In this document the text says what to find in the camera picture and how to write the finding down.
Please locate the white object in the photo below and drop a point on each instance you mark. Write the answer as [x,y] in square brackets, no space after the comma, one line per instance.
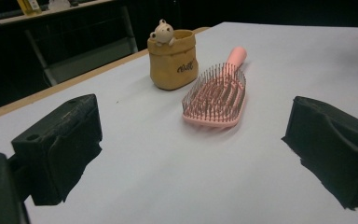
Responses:
[59,4]

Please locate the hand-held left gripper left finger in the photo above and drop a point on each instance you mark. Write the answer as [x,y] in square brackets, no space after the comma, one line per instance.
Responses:
[59,146]

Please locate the yellow holder with bear figure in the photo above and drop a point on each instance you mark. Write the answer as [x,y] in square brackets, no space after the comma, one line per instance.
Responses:
[167,67]

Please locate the pink hairbrush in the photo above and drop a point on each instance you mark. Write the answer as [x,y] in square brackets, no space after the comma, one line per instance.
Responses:
[213,119]

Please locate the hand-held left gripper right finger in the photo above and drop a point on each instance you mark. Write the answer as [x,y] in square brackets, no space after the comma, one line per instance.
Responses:
[332,149]

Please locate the yellow box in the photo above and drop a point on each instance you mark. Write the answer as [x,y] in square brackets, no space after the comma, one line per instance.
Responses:
[29,6]

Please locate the grey metal frame table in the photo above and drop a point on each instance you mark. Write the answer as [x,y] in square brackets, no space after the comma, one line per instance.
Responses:
[87,60]

